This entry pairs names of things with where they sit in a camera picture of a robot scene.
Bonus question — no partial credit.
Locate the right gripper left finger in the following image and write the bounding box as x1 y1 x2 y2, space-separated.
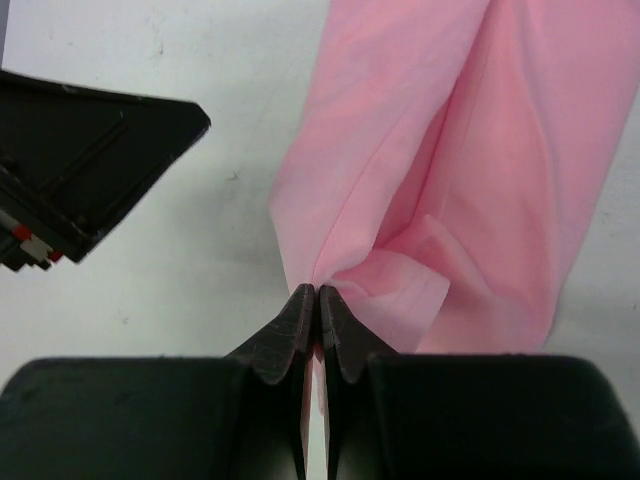
1 285 316 479

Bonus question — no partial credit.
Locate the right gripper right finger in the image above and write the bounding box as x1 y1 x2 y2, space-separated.
318 286 639 479

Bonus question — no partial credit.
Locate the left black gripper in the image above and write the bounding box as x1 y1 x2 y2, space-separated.
1 71 211 272

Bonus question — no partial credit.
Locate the pink t shirt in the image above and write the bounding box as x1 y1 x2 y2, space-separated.
267 0 640 416

